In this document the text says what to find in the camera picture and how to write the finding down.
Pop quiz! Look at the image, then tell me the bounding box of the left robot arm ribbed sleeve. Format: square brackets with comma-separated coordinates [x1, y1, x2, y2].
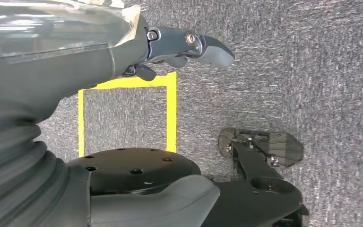
[0, 123, 92, 227]

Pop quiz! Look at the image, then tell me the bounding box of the robot hip joint black grey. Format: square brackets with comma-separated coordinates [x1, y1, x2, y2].
[66, 147, 221, 227]

